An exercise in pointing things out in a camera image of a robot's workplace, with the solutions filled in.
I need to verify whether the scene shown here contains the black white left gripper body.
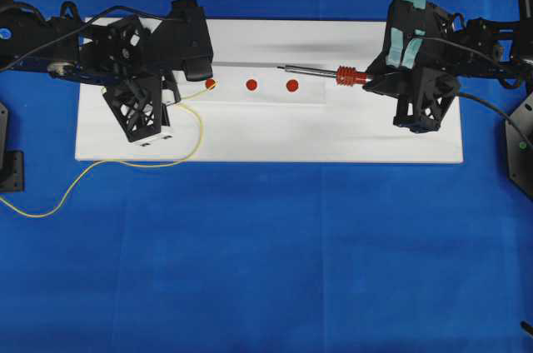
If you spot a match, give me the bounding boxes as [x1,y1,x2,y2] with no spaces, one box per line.
[80,16,173,147]

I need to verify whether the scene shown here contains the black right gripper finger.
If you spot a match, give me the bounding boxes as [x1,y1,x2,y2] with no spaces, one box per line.
[362,72,413,97]
[366,0,421,74]

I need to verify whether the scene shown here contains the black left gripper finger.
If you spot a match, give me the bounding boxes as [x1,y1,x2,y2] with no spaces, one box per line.
[156,0,213,82]
[161,70,182,103]

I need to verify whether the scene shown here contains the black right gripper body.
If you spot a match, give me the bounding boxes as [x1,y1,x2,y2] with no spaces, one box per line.
[393,2,455,133]

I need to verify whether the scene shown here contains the red handled soldering iron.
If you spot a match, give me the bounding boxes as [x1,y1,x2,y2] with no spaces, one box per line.
[277,65,373,87]

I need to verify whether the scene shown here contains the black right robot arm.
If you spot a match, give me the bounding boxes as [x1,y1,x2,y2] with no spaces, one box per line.
[363,0,532,133]

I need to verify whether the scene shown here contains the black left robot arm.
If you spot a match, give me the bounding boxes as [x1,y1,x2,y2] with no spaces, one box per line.
[1,0,213,145]

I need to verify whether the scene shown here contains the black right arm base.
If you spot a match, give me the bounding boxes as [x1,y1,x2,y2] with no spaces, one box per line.
[506,0,532,197]

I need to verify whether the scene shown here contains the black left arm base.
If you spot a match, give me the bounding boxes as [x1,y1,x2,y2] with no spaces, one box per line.
[0,98,26,193]

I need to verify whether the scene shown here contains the small white raised plate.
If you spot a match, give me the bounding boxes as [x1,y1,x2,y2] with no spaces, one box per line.
[174,62,327,108]

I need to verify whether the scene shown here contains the large white foam board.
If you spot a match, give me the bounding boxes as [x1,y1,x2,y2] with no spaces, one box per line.
[75,19,463,164]

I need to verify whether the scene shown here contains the blue table cloth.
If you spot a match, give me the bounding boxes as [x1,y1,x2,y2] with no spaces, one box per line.
[1,0,532,352]

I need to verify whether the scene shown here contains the black soldering iron cord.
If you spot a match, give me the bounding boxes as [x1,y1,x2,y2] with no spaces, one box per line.
[456,91,533,142]

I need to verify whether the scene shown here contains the black left camera cable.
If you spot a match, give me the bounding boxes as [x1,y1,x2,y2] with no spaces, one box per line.
[0,5,176,73]

